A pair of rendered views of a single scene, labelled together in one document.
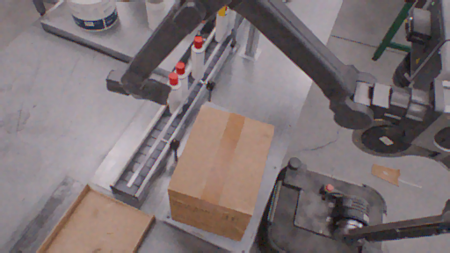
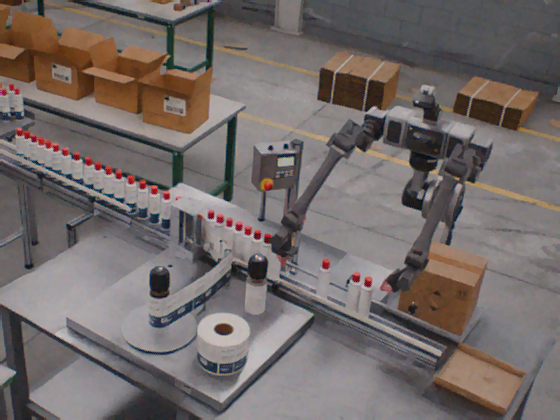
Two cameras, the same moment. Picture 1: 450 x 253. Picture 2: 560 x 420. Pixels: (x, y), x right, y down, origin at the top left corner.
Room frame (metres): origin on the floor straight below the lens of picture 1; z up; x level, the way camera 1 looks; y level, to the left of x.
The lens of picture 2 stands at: (0.46, 2.99, 3.05)
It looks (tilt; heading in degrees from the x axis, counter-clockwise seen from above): 31 degrees down; 284
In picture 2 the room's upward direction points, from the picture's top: 5 degrees clockwise
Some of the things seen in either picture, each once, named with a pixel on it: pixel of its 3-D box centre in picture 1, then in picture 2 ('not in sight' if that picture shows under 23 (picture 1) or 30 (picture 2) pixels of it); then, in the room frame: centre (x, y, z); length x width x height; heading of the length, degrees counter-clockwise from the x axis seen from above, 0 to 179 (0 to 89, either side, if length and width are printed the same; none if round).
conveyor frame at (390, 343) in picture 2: (219, 45); (275, 282); (1.19, 0.08, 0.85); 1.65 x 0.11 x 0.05; 164
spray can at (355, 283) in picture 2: (181, 83); (354, 293); (0.82, 0.19, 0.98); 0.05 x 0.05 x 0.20
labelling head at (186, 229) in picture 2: not in sight; (189, 229); (1.63, 0.05, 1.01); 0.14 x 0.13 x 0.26; 164
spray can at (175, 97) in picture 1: (174, 94); (365, 297); (0.77, 0.20, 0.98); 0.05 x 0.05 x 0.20
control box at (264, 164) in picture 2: not in sight; (274, 166); (1.28, -0.03, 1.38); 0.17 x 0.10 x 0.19; 39
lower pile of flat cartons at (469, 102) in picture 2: not in sight; (495, 102); (0.37, -4.46, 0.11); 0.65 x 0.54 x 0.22; 167
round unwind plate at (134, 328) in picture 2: not in sight; (159, 327); (1.53, 0.61, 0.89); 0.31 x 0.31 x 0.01
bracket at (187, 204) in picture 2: not in sight; (189, 205); (1.63, 0.06, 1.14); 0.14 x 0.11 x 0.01; 164
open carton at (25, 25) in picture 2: not in sight; (15, 48); (3.62, -1.64, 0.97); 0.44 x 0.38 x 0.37; 85
